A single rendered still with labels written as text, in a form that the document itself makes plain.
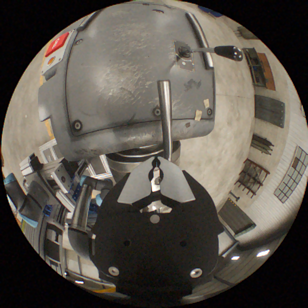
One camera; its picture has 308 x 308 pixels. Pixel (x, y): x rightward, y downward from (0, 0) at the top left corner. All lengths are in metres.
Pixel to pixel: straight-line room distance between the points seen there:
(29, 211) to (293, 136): 7.39
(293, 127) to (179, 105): 6.66
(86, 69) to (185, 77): 0.20
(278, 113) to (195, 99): 5.89
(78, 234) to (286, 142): 7.14
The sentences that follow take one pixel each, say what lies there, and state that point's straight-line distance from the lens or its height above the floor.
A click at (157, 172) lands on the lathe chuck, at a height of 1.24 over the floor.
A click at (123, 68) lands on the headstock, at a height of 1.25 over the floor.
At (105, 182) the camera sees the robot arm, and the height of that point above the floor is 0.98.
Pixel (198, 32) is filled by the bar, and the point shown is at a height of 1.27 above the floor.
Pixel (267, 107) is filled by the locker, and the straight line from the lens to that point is 5.99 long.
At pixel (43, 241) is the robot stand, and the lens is 0.83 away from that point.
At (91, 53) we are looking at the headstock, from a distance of 0.23.
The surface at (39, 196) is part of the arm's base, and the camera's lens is 0.61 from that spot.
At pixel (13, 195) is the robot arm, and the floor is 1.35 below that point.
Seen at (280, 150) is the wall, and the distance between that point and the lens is 6.94.
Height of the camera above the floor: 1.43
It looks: 58 degrees down
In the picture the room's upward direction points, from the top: 143 degrees clockwise
